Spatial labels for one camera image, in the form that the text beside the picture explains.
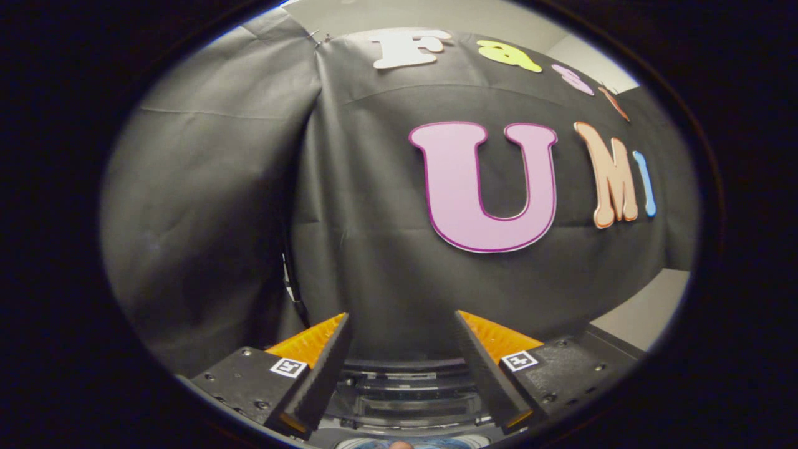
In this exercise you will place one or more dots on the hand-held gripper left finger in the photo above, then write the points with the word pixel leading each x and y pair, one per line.
pixel 324 374

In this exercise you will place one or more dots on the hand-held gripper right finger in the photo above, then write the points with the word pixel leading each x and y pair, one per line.
pixel 486 374

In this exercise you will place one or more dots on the light blue shirt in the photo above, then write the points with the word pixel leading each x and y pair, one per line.
pixel 436 444

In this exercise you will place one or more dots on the black backdrop cloth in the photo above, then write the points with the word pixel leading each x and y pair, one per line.
pixel 374 249

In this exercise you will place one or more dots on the beige cabinet with dark top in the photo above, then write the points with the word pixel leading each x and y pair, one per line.
pixel 648 305

